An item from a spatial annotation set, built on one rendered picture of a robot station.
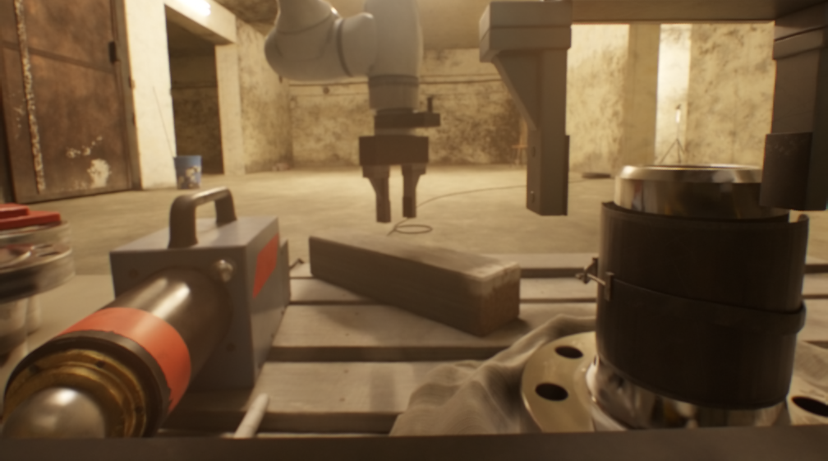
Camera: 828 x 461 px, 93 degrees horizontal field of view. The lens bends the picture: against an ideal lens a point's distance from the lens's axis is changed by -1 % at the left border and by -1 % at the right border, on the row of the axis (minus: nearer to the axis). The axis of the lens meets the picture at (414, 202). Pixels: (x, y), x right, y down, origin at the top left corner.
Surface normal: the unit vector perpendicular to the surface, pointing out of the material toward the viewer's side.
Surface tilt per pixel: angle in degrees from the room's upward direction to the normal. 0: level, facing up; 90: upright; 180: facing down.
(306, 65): 128
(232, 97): 90
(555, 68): 90
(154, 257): 90
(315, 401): 0
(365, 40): 92
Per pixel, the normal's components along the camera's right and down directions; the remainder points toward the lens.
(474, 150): -0.03, 0.13
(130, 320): 0.35, -0.94
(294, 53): -0.25, 0.66
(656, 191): -0.86, 0.08
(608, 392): -0.96, -0.16
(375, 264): -0.70, 0.11
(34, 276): 0.99, 0.00
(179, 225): 0.15, -0.07
